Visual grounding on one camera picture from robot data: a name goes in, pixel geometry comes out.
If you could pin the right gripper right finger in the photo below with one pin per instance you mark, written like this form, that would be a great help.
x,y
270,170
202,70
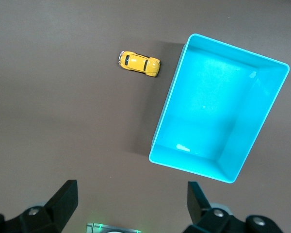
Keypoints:
x,y
208,223

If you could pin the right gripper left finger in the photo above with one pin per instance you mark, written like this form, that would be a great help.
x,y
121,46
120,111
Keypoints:
x,y
51,218

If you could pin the yellow toy beetle car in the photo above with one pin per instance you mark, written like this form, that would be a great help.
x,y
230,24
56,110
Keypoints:
x,y
138,63

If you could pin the teal plastic bin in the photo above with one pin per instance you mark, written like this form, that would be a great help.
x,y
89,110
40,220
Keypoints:
x,y
208,109

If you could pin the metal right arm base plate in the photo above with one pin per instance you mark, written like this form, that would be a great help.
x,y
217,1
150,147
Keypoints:
x,y
104,227

